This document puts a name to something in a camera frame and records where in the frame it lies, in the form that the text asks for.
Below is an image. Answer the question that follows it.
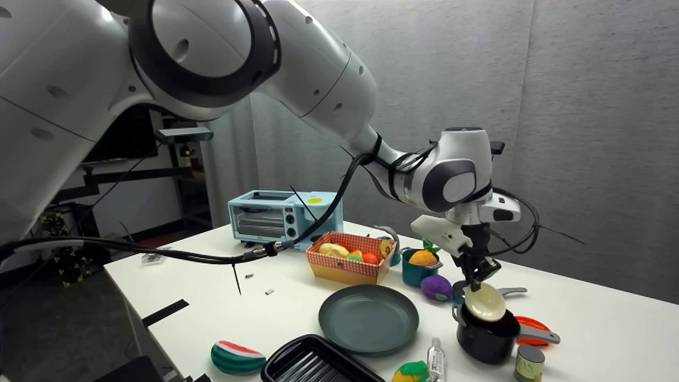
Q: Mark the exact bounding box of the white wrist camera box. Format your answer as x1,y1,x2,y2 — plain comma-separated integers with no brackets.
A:
410,213,475,260

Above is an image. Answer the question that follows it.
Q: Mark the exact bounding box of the black tape strip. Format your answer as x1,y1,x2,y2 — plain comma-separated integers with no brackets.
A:
141,297,191,330

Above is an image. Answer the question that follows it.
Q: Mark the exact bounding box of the green yellow corn toy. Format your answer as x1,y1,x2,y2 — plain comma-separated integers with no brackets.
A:
390,358,431,382

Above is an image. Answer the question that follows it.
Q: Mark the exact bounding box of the orange fruit toy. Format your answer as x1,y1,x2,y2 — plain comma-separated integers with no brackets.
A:
408,248,442,270

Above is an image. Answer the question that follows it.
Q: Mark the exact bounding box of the green tin can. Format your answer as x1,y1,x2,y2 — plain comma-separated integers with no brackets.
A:
514,344,547,382

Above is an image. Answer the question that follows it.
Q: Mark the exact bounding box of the grey frying pan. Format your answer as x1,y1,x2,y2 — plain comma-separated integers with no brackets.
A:
316,282,420,356

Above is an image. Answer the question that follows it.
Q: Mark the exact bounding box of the clear sanitizer bottle with carabiner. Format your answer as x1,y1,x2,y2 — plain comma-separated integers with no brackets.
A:
425,338,451,382

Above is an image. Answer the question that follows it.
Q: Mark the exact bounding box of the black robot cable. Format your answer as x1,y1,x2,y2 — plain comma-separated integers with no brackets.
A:
0,150,374,270

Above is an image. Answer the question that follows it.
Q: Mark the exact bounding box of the light blue toy oven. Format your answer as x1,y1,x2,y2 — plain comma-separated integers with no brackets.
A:
226,187,346,252

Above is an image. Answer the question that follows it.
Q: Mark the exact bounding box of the red toy plate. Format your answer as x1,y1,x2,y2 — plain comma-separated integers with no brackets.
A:
514,314,559,349

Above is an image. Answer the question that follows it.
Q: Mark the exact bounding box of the black monitor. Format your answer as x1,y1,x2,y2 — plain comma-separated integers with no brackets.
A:
83,105,159,166

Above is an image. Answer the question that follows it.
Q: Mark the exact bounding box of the purple eggplant toy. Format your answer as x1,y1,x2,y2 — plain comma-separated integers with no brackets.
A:
420,274,454,306

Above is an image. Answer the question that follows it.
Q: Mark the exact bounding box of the watermelon slice toy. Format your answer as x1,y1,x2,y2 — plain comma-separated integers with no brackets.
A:
209,340,267,375

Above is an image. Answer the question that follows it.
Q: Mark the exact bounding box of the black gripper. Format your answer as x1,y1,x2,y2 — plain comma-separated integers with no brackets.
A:
454,223,505,294

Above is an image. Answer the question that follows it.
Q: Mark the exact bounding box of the green potted plant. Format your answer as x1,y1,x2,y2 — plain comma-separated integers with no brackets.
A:
37,210,91,286

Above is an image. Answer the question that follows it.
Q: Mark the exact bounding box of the teal cup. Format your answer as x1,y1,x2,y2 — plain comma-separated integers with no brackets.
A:
402,247,444,290

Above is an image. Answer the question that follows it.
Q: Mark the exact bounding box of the black ribbed plastic tray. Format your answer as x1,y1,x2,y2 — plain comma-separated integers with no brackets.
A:
260,334,388,382

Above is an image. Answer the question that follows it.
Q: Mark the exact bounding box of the black cooking pot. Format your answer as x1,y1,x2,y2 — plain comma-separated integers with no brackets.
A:
453,303,525,368

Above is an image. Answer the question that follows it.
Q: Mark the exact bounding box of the grey toy spatula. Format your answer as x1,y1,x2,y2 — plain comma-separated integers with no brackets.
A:
519,324,563,347

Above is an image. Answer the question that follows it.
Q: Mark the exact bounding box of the orange checkered basket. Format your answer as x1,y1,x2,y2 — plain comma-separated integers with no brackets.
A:
303,231,400,286

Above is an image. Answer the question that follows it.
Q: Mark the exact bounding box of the yellow banana toy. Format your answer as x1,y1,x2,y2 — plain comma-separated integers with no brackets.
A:
316,242,352,261

